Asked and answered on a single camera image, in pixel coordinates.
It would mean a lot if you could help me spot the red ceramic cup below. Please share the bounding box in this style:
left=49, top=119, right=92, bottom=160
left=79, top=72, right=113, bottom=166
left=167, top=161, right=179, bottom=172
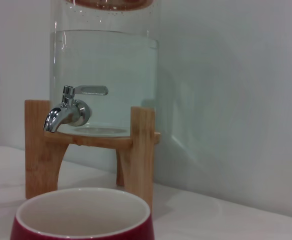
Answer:
left=9, top=187, right=156, bottom=240

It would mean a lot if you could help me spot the chrome faucet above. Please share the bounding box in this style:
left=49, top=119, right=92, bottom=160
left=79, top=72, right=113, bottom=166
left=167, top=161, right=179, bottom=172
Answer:
left=43, top=84, right=109, bottom=133

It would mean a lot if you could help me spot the wooden dispenser stand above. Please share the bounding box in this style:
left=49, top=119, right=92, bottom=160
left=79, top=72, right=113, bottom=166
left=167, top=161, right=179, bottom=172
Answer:
left=24, top=99, right=162, bottom=213

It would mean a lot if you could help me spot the glass water dispenser jar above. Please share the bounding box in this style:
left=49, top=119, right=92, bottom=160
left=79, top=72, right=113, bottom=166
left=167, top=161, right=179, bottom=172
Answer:
left=49, top=0, right=160, bottom=137

